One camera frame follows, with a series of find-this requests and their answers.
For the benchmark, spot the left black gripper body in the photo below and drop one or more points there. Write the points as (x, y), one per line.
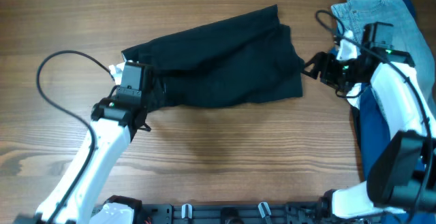
(154, 99)

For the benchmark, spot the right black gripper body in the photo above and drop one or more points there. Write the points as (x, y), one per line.
(342, 73)

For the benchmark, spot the black pants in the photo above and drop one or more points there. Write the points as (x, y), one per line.
(245, 59)

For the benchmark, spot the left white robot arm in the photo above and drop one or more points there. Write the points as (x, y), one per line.
(114, 123)

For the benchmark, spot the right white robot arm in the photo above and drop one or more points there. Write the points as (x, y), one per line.
(403, 176)

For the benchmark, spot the white garment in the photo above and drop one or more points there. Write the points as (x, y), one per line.
(353, 96)

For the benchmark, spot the light blue jeans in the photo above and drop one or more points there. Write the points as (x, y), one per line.
(355, 14)

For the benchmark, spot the dark blue garment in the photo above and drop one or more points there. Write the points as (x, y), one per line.
(372, 128)

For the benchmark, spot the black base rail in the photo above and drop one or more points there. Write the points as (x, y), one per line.
(290, 213)

